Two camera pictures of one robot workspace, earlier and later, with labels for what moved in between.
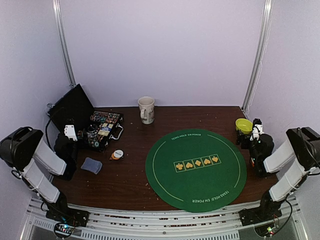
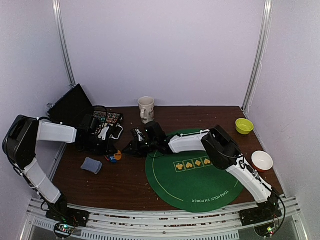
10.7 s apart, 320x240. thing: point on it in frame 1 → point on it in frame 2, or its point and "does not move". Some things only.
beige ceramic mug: [147, 105] does not move
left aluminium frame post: [58, 16] does not move
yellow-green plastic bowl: [244, 125] does not move
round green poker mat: [196, 170] does not move
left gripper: [59, 134] → [106, 150]
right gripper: [245, 137] → [136, 145]
